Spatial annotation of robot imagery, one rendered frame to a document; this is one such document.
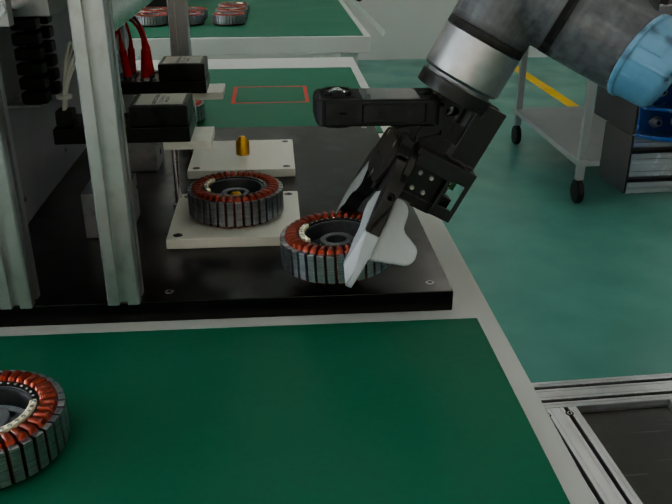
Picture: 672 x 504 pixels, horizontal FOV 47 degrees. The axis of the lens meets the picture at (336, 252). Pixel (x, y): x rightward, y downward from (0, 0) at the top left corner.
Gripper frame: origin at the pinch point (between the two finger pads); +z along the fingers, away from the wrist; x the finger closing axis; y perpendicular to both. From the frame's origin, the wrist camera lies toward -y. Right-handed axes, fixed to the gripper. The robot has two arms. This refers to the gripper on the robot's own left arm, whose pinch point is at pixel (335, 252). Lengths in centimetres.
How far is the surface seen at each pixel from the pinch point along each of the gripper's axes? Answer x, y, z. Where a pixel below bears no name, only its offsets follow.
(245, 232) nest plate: 10.4, -7.4, 6.2
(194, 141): 13.6, -16.6, 0.1
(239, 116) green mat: 76, -9, 11
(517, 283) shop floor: 149, 100, 39
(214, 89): 39.6, -16.2, -0.1
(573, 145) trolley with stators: 240, 135, 0
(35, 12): 3.9, -34.4, -7.5
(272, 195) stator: 13.3, -6.2, 1.8
